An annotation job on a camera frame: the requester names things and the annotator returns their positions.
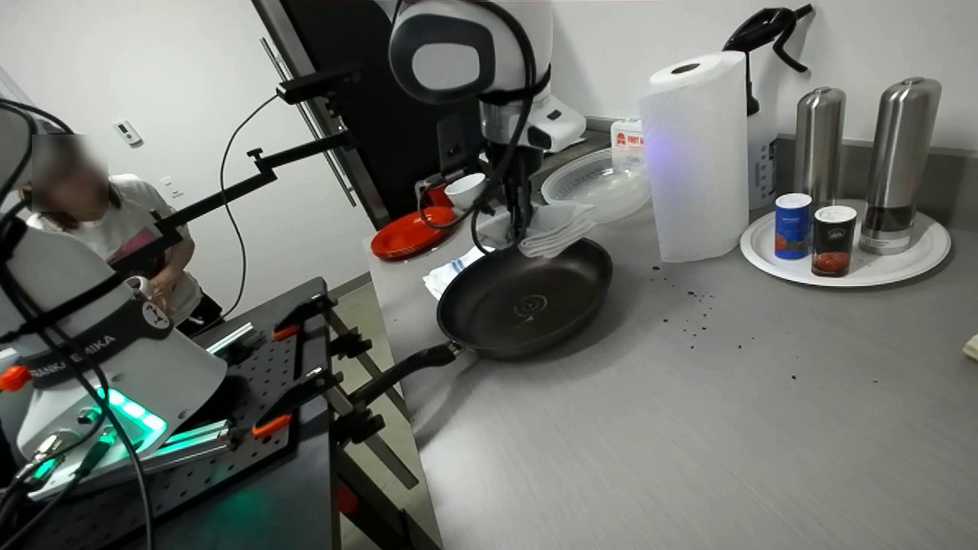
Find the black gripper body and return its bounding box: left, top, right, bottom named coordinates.
left=485, top=140, right=539, bottom=207

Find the black nonstick frying pan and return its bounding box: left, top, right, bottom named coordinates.
left=345, top=235, right=616, bottom=409

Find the white paper towel roll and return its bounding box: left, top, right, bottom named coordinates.
left=639, top=48, right=753, bottom=266

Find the small white bowl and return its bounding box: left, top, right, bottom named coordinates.
left=439, top=168, right=488, bottom=214

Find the large clear plastic bowl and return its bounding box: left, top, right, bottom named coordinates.
left=533, top=144, right=655, bottom=229

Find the red plate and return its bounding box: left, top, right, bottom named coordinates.
left=365, top=200, right=461, bottom=261

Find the blue spice jar white lid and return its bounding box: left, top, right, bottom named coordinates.
left=774, top=188, right=815, bottom=261

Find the short stainless steel grinder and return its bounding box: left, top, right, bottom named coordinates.
left=791, top=86, right=850, bottom=207

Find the silver metal bar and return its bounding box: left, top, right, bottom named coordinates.
left=200, top=321, right=256, bottom=356

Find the dark spice jar white lid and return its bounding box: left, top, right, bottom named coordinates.
left=809, top=200, right=862, bottom=281

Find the round white plate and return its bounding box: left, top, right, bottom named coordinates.
left=736, top=207, right=956, bottom=289

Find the tall stainless steel grinder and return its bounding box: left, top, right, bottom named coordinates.
left=858, top=74, right=945, bottom=255

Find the person in white shirt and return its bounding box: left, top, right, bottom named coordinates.
left=25, top=133, right=226, bottom=327

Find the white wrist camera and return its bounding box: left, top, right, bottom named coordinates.
left=525, top=94, right=588, bottom=154

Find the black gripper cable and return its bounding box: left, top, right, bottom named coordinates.
left=466, top=0, right=545, bottom=255

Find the black stereo camera bar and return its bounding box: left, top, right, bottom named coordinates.
left=275, top=63, right=361, bottom=107

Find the black clamp orange handle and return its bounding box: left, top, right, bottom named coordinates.
left=330, top=477, right=408, bottom=550
left=248, top=368, right=385, bottom=445
left=268, top=294, right=374, bottom=359

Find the black wall cable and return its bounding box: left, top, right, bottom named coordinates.
left=217, top=89, right=283, bottom=311

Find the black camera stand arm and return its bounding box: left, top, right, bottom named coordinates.
left=102, top=126, right=353, bottom=277

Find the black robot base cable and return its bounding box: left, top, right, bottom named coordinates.
left=0, top=94, right=163, bottom=550

